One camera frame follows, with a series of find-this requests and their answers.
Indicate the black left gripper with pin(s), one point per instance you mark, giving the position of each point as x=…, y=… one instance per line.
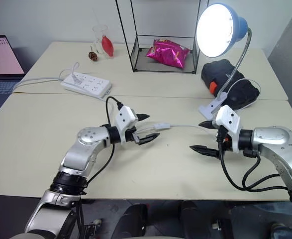
x=130, y=135

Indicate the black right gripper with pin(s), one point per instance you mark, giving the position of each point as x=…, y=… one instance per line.
x=223, y=142

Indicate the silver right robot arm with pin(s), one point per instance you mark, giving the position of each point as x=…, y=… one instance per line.
x=272, y=137

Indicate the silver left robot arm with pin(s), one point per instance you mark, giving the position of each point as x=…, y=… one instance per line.
x=91, y=136

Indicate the blue gooseneck clamp desk lamp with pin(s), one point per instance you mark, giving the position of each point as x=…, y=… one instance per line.
x=237, y=25

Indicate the black bag with orange buckle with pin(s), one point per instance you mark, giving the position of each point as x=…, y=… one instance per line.
x=218, y=72

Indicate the white power strip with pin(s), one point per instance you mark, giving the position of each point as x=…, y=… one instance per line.
x=93, y=85

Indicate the pink snack bag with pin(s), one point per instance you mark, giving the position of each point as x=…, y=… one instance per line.
x=165, y=53

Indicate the dark rounded shape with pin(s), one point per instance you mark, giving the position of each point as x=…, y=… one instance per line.
x=193, y=217
x=133, y=220

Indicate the brown pine cone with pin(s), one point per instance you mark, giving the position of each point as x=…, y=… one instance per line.
x=93, y=55

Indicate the red bulb-shaped object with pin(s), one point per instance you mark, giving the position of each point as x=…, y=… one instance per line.
x=107, y=44

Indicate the clear glass cup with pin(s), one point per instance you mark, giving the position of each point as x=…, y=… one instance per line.
x=98, y=32

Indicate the open laptop computer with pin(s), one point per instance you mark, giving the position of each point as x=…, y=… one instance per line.
x=1, y=57

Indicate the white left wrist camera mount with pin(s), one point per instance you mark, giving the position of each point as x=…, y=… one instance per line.
x=126, y=118

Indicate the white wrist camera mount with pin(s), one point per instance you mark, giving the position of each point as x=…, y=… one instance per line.
x=126, y=118
x=229, y=120

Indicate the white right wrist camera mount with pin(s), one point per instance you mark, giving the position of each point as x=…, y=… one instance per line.
x=229, y=120

